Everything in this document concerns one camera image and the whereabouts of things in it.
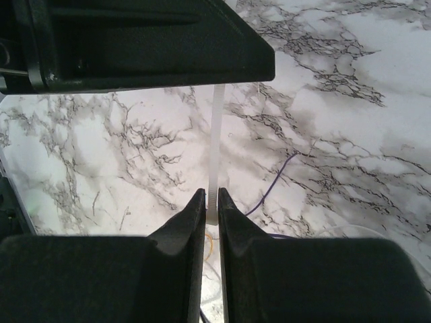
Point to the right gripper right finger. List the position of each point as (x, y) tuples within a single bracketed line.
[(314, 279)]

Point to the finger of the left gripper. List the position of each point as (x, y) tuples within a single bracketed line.
[(60, 47)]

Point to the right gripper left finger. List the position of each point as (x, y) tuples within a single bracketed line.
[(156, 278)]

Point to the white plastic zip tie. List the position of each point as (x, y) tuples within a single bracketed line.
[(214, 154)]

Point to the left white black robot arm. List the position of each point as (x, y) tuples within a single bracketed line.
[(111, 110)]

